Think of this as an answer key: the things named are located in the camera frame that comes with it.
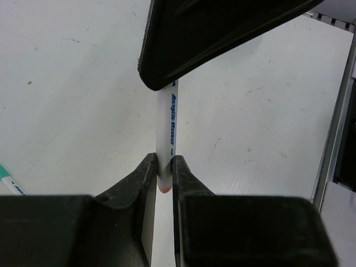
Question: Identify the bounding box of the teal cap white marker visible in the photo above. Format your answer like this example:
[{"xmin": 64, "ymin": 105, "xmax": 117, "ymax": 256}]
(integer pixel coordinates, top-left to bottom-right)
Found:
[{"xmin": 0, "ymin": 165, "xmax": 27, "ymax": 196}]

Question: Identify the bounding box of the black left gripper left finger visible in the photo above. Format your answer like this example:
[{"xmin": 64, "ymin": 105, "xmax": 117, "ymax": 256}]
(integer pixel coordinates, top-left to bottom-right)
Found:
[{"xmin": 1, "ymin": 153, "xmax": 157, "ymax": 266}]

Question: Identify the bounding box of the pink cap white marker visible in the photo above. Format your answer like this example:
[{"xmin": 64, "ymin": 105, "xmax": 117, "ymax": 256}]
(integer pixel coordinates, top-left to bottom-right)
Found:
[{"xmin": 156, "ymin": 80, "xmax": 179, "ymax": 194}]

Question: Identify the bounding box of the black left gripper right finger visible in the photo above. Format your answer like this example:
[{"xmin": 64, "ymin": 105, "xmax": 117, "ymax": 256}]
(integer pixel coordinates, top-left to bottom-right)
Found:
[{"xmin": 172, "ymin": 156, "xmax": 331, "ymax": 266}]

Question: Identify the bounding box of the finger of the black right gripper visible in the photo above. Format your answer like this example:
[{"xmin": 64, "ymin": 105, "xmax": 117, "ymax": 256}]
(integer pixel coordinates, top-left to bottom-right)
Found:
[{"xmin": 137, "ymin": 0, "xmax": 320, "ymax": 91}]

